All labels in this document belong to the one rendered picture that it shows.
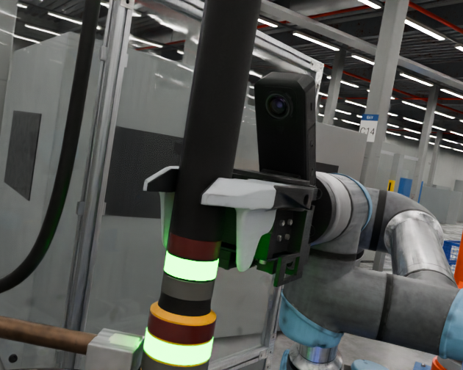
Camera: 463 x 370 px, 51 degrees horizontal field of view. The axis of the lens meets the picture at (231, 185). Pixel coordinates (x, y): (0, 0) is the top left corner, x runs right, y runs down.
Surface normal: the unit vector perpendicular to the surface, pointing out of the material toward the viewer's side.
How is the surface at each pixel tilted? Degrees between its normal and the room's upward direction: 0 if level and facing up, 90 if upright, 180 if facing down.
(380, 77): 90
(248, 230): 90
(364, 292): 60
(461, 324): 74
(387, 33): 90
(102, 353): 90
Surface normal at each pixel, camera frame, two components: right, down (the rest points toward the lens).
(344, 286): -0.16, -0.48
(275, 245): 0.86, 0.18
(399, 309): -0.22, -0.25
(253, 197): 0.72, 0.17
